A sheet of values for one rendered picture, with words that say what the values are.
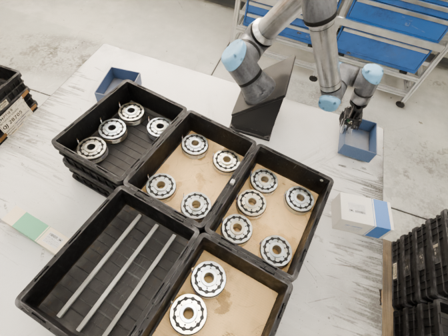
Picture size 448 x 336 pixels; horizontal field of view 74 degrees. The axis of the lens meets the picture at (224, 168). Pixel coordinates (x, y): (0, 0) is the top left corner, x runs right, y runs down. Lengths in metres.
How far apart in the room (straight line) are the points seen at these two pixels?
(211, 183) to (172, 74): 0.79
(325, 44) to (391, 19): 1.78
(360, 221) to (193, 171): 0.65
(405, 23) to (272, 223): 2.12
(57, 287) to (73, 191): 0.41
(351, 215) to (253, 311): 0.53
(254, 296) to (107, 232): 0.50
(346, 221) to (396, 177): 1.44
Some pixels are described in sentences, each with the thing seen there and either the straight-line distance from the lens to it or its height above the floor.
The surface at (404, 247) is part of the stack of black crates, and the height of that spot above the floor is 0.27.
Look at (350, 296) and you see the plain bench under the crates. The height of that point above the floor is 0.70.
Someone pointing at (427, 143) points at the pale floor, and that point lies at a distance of 3.04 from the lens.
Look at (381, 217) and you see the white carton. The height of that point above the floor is 0.79.
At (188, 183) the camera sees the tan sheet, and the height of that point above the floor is 0.83.
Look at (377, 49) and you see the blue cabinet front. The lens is 2.90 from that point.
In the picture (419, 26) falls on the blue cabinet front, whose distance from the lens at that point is 2.84.
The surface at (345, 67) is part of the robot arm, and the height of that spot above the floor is 1.09.
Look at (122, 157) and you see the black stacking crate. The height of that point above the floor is 0.83.
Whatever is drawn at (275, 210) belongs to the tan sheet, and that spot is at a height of 0.83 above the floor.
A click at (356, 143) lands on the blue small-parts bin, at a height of 0.72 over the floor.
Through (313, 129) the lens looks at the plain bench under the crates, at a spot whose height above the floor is 0.70.
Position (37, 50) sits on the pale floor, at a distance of 3.28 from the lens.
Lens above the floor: 1.76
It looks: 55 degrees down
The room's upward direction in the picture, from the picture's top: 11 degrees clockwise
